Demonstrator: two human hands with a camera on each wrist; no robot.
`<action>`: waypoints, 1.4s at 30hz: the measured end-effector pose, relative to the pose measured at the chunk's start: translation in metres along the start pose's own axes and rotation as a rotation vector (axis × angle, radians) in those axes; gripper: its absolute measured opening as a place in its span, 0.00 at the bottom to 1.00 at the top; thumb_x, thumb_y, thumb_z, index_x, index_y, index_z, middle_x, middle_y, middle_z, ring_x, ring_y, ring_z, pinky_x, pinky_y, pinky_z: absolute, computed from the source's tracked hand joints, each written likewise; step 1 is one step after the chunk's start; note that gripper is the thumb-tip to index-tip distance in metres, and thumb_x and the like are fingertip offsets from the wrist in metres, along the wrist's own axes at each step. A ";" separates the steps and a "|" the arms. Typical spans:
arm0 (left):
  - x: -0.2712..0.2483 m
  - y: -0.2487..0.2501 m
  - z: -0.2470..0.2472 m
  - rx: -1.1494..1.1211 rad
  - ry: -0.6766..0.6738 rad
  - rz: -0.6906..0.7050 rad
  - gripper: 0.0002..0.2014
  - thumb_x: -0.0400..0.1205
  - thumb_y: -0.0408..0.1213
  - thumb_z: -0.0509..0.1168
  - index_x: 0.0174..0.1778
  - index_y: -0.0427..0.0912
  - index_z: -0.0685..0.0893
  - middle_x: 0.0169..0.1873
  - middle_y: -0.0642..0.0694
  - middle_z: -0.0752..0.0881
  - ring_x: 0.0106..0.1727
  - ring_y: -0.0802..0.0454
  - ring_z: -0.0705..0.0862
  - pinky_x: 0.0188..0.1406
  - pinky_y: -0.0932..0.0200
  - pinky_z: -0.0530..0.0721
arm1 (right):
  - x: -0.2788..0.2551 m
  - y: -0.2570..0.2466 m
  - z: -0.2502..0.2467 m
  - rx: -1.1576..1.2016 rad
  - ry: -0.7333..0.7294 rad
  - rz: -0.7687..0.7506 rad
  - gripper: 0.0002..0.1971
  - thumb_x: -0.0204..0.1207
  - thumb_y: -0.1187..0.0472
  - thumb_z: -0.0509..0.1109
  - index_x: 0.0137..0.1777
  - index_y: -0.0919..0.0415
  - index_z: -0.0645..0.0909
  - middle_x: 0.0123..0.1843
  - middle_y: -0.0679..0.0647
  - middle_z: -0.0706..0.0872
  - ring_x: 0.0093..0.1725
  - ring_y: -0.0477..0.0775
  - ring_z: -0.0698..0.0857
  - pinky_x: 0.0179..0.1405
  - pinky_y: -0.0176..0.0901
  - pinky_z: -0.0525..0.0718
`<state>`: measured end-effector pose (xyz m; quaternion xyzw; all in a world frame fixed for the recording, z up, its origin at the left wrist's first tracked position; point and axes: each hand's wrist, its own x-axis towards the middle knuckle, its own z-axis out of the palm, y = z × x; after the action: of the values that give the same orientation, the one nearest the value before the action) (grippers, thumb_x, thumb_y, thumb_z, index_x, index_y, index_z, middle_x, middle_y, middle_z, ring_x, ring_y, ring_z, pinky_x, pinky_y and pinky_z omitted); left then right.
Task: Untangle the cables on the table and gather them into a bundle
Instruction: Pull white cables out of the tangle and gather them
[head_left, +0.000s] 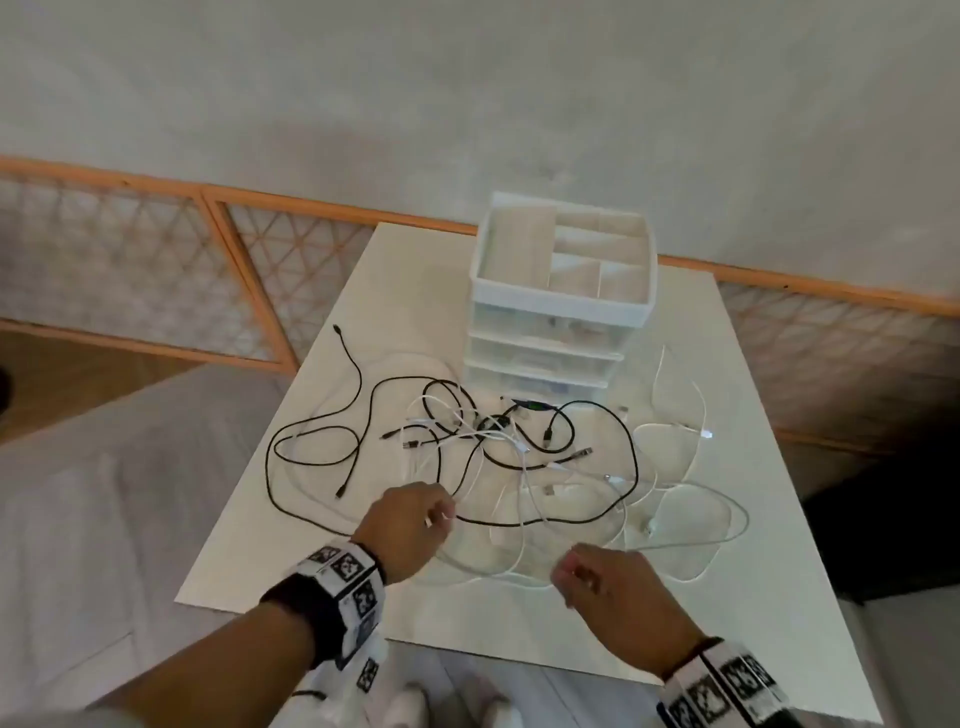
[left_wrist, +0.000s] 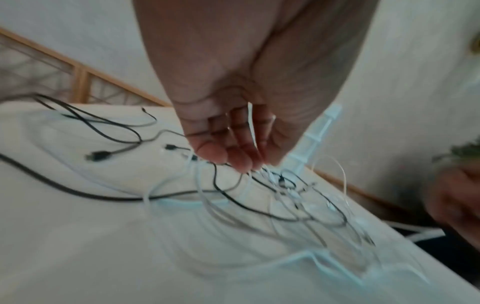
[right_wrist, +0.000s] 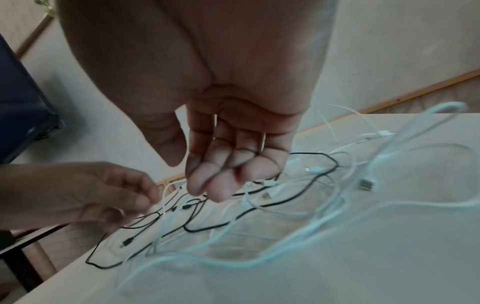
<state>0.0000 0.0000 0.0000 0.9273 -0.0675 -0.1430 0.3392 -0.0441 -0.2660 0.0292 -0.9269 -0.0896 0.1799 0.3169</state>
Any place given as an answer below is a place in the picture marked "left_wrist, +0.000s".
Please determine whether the white drawer organizer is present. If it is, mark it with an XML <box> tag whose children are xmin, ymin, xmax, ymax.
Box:
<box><xmin>288</xmin><ymin>102</ymin><xmax>344</xmax><ymax>173</ymax></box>

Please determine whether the person's left hand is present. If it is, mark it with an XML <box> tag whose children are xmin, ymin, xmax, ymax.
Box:
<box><xmin>131</xmin><ymin>0</ymin><xmax>381</xmax><ymax>174</ymax></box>

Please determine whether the white table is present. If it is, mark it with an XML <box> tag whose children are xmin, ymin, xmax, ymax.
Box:
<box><xmin>0</xmin><ymin>100</ymin><xmax>480</xmax><ymax>304</ymax></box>

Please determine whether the bundle of black white cables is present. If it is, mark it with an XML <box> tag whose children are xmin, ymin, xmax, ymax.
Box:
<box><xmin>0</xmin><ymin>93</ymin><xmax>380</xmax><ymax>268</ymax></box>

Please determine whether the person's right hand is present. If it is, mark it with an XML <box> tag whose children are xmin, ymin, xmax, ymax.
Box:
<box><xmin>423</xmin><ymin>165</ymin><xmax>480</xmax><ymax>251</ymax></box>

